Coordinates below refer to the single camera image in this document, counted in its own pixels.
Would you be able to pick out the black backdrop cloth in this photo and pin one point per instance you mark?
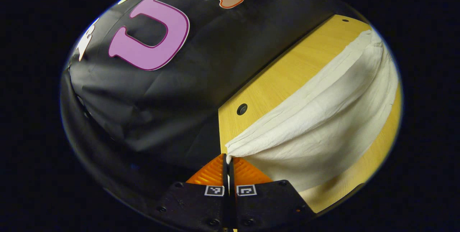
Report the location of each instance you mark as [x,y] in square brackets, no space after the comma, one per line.
[179,95]

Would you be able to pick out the white jeans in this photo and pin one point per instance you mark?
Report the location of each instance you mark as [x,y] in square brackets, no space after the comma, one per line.
[323,117]

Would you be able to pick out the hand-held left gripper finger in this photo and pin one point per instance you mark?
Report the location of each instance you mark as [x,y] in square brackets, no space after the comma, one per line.
[225,207]
[232,207]

